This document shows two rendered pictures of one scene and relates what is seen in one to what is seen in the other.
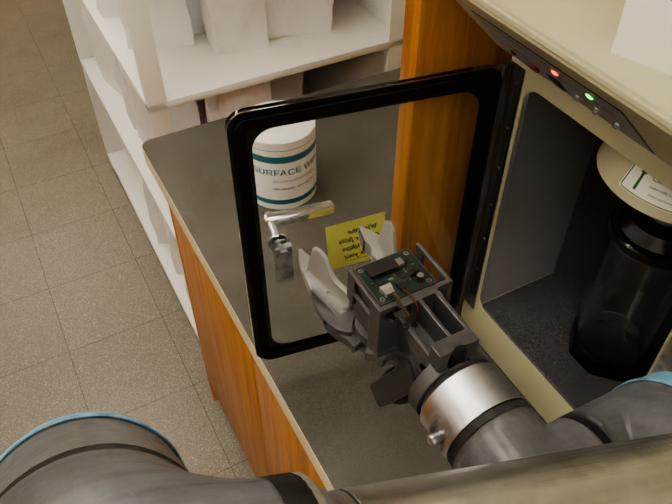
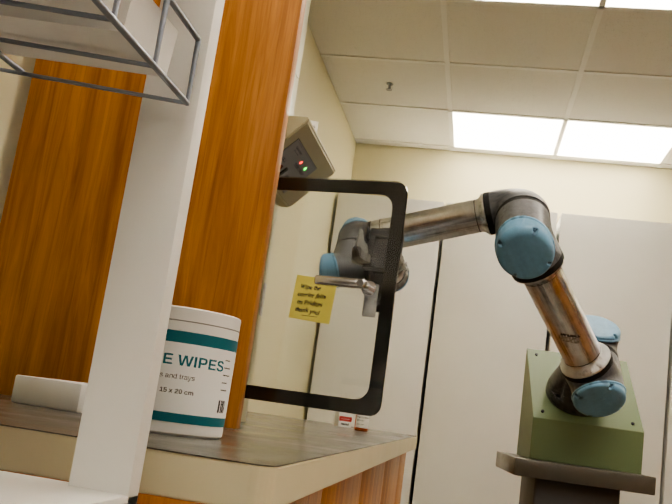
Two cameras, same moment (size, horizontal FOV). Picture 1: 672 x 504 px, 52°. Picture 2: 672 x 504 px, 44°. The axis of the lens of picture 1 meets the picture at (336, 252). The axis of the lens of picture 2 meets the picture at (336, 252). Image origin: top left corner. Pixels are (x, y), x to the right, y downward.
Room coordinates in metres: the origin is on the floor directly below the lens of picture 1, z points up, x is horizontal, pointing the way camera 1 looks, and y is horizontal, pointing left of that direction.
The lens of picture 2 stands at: (1.71, 0.89, 1.00)
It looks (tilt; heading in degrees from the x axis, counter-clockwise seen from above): 10 degrees up; 219
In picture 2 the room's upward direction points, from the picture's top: 8 degrees clockwise
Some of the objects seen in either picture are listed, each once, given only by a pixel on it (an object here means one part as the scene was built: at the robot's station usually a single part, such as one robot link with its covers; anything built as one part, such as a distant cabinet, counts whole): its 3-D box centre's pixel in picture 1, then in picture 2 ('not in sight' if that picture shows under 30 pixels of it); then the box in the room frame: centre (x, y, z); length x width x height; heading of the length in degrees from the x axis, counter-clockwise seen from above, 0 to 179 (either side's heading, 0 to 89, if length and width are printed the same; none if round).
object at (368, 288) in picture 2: not in sight; (344, 284); (0.62, 0.04, 1.20); 0.10 x 0.05 x 0.03; 108
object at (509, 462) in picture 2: not in sight; (569, 471); (-0.35, 0.07, 0.92); 0.32 x 0.32 x 0.04; 34
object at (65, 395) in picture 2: not in sight; (80, 396); (0.93, -0.19, 0.96); 0.16 x 0.12 x 0.04; 17
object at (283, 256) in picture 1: (282, 261); not in sight; (0.57, 0.06, 1.18); 0.02 x 0.02 x 0.06; 18
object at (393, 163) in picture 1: (364, 230); (309, 289); (0.62, -0.03, 1.19); 0.30 x 0.01 x 0.40; 108
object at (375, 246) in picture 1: (385, 245); not in sight; (0.47, -0.05, 1.31); 0.09 x 0.03 x 0.06; 13
